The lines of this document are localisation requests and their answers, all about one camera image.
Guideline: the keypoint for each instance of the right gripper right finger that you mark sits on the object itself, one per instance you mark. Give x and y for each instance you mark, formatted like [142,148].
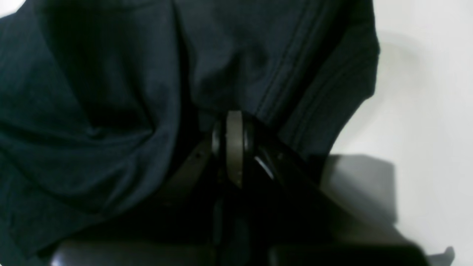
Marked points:
[298,224]

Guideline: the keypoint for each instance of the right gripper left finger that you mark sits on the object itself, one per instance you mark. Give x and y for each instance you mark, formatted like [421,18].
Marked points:
[184,206]

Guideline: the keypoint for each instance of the black T-shirt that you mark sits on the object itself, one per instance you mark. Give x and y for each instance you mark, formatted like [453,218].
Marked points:
[102,99]

